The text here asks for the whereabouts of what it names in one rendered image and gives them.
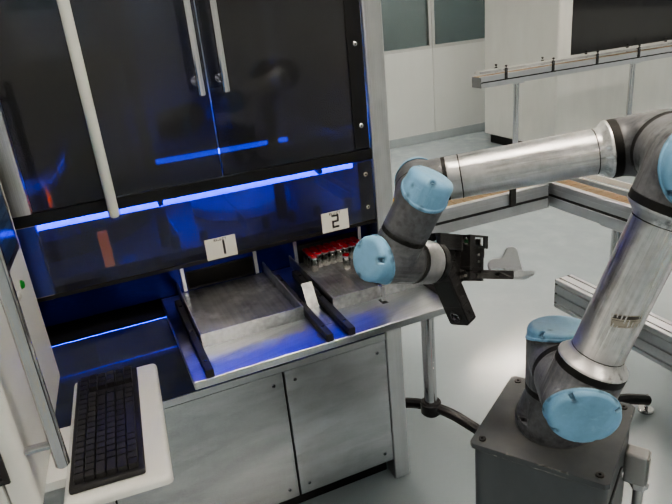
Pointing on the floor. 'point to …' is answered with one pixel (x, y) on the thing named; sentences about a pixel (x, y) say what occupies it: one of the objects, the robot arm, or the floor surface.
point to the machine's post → (371, 16)
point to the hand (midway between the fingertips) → (499, 276)
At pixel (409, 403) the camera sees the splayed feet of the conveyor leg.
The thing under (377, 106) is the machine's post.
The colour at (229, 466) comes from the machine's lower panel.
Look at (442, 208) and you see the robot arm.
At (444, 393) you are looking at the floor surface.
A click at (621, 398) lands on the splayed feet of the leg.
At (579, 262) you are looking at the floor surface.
